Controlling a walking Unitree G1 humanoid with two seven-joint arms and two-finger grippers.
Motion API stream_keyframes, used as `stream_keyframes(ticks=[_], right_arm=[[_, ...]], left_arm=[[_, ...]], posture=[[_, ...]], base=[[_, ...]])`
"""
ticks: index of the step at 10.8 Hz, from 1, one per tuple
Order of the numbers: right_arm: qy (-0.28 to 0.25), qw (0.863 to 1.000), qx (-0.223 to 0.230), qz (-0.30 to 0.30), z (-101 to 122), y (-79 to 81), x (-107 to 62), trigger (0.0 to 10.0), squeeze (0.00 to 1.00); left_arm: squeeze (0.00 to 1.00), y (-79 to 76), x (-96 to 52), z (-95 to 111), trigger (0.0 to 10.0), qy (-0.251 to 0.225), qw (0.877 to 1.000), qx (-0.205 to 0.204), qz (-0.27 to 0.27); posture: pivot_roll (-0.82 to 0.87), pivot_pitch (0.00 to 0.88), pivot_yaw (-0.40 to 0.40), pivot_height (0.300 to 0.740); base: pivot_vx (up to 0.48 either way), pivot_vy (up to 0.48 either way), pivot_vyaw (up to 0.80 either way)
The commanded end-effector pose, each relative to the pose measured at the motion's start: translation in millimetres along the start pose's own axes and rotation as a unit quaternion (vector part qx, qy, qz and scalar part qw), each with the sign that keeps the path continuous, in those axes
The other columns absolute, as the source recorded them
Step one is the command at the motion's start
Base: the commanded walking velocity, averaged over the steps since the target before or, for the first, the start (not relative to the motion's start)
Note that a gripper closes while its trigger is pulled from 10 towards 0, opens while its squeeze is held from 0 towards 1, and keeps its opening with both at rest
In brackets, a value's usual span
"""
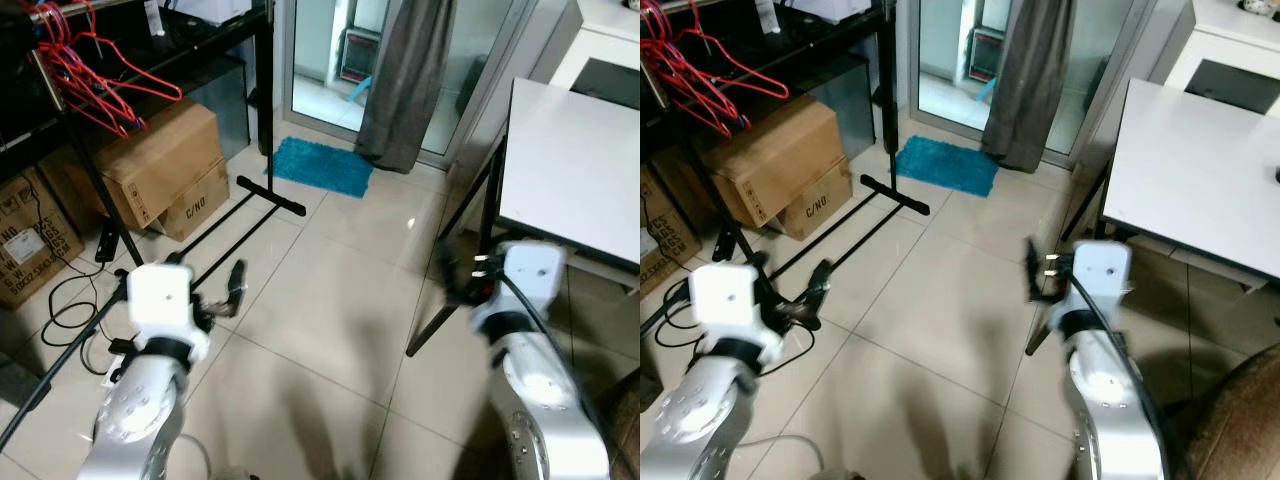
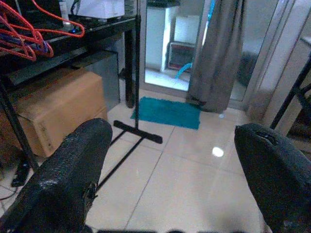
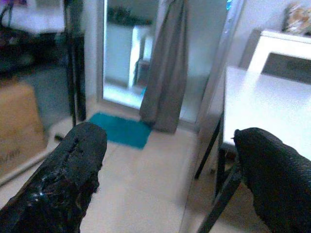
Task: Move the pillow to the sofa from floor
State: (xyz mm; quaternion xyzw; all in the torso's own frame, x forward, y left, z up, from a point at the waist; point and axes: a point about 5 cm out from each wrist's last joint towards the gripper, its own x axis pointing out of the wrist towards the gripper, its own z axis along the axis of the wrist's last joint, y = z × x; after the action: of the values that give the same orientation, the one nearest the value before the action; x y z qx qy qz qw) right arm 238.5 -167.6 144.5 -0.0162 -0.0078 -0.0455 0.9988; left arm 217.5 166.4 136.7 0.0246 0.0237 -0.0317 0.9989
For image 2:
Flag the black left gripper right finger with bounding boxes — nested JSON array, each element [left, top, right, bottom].
[[234, 123, 311, 233]]

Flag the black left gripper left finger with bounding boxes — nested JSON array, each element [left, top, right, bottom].
[[0, 118, 113, 233]]

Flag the teal floor mat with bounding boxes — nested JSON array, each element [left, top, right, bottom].
[[130, 96, 202, 131]]

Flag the brown cardboard box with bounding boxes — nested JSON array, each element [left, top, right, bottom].
[[0, 67, 108, 158]]

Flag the black metal rack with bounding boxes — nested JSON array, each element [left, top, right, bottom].
[[269, 50, 311, 153]]

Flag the black metal stand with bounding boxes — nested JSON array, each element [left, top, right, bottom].
[[95, 0, 163, 192]]

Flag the grey cabinet panel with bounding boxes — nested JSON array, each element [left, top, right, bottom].
[[72, 50, 121, 113]]

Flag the grey curtain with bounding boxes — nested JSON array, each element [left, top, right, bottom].
[[186, 0, 245, 114]]

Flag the black table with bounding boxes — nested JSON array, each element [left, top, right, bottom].
[[0, 15, 137, 170]]

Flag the red clothes hangers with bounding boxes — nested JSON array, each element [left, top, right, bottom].
[[0, 0, 86, 62]]

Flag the white appliance box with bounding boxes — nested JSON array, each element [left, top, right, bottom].
[[70, 0, 126, 20]]

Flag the sliding glass door frame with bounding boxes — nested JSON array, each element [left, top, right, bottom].
[[139, 0, 311, 117]]

